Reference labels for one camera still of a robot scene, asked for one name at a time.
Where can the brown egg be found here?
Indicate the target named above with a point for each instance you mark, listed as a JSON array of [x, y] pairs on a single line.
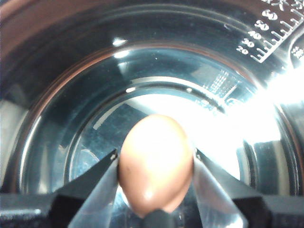
[[155, 161]]

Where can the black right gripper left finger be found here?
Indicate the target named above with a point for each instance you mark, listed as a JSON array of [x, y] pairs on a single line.
[[78, 197]]

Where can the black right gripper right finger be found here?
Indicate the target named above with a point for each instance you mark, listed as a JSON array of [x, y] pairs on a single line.
[[228, 197]]

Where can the pale green electric pot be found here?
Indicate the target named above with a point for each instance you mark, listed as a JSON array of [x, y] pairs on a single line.
[[71, 71]]

